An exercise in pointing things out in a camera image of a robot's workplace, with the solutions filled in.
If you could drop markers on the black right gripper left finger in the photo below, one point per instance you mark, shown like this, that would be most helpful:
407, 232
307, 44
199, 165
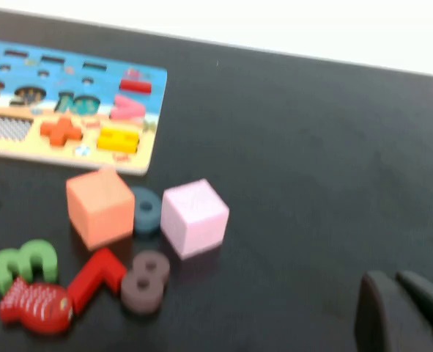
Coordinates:
384, 322

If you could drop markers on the red fish piece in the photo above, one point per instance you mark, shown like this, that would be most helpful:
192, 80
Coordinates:
36, 308

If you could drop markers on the colourful wooden puzzle board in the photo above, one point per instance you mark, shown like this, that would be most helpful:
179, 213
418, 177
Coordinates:
25, 146

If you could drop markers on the light pink cube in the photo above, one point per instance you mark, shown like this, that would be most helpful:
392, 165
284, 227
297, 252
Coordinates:
194, 220

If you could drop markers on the mauve number eight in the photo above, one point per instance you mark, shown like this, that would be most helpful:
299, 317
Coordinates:
144, 282

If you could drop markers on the red number seven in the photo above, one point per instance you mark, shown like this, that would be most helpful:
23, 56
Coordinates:
95, 275

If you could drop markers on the salmon orange cube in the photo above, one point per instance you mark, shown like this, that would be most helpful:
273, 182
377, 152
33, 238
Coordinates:
99, 209

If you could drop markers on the yellow equals sign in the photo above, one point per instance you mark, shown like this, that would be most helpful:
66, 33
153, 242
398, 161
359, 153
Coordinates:
118, 140

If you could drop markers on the pink greater-than sign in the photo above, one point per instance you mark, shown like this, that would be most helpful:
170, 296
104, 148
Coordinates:
128, 108

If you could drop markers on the red minus sign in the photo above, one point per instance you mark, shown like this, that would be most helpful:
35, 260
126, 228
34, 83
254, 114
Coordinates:
135, 86

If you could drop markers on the green number three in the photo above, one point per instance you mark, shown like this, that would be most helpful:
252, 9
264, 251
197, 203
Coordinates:
29, 256

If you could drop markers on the orange plus sign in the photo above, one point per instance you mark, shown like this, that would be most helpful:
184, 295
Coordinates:
60, 131

